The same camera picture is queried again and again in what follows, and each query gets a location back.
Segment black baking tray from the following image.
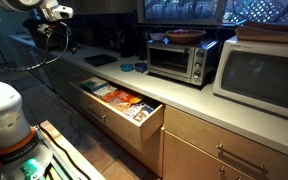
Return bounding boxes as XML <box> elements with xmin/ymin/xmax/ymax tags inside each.
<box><xmin>85</xmin><ymin>54</ymin><xmax>116</xmax><ymax>67</ymax></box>

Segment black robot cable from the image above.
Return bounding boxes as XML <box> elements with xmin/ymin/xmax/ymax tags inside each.
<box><xmin>0</xmin><ymin>21</ymin><xmax>70</xmax><ymax>72</ymax></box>

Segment silver drawer handle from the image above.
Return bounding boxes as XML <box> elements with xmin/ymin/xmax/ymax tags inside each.
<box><xmin>88</xmin><ymin>105</ymin><xmax>106</xmax><ymax>120</ymax></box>

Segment wicker basket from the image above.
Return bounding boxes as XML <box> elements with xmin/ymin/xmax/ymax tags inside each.
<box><xmin>166</xmin><ymin>30</ymin><xmax>206</xmax><ymax>44</ymax></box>

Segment orange snack bag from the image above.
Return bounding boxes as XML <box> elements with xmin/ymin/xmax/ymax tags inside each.
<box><xmin>102</xmin><ymin>90</ymin><xmax>142</xmax><ymax>112</ymax></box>

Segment black coffee maker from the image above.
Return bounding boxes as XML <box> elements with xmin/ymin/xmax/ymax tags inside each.
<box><xmin>119</xmin><ymin>12</ymin><xmax>137</xmax><ymax>58</ymax></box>

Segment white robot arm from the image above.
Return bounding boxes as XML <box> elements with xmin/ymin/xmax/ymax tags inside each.
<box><xmin>0</xmin><ymin>0</ymin><xmax>74</xmax><ymax>157</ymax></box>

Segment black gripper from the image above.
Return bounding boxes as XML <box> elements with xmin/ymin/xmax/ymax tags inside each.
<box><xmin>32</xmin><ymin>23</ymin><xmax>67</xmax><ymax>50</ymax></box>

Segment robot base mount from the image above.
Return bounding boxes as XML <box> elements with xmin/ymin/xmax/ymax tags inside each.
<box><xmin>0</xmin><ymin>128</ymin><xmax>81</xmax><ymax>180</ymax></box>

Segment lower right wooden drawer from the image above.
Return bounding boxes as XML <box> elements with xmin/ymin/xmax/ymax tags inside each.
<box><xmin>164</xmin><ymin>106</ymin><xmax>288</xmax><ymax>180</ymax></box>

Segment white microwave oven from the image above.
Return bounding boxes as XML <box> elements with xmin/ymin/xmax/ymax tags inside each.
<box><xmin>213</xmin><ymin>37</ymin><xmax>288</xmax><ymax>118</ymax></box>

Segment dark blue bowl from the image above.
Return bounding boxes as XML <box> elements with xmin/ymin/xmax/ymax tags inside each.
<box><xmin>134</xmin><ymin>62</ymin><xmax>147</xmax><ymax>73</ymax></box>

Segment wooden top drawer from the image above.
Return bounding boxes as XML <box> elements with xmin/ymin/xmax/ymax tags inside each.
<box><xmin>69</xmin><ymin>83</ymin><xmax>163</xmax><ymax>151</ymax></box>

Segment teal box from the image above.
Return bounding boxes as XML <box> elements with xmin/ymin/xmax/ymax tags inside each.
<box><xmin>82</xmin><ymin>77</ymin><xmax>108</xmax><ymax>93</ymax></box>

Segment wooden drawer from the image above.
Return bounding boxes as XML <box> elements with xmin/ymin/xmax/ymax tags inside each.
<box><xmin>69</xmin><ymin>83</ymin><xmax>163</xmax><ymax>151</ymax></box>
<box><xmin>164</xmin><ymin>106</ymin><xmax>288</xmax><ymax>180</ymax></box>

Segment silver toaster oven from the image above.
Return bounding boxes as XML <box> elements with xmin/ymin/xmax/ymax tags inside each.
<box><xmin>146</xmin><ymin>40</ymin><xmax>220</xmax><ymax>86</ymax></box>

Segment teal blue bowl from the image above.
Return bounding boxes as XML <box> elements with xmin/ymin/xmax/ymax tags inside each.
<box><xmin>120</xmin><ymin>64</ymin><xmax>134</xmax><ymax>72</ymax></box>

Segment pink bowl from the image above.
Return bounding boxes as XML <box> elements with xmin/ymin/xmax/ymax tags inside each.
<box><xmin>150</xmin><ymin>33</ymin><xmax>166</xmax><ymax>41</ymax></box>

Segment wooden cutting board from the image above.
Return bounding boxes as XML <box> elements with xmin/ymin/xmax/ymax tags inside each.
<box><xmin>235</xmin><ymin>21</ymin><xmax>288</xmax><ymax>44</ymax></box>

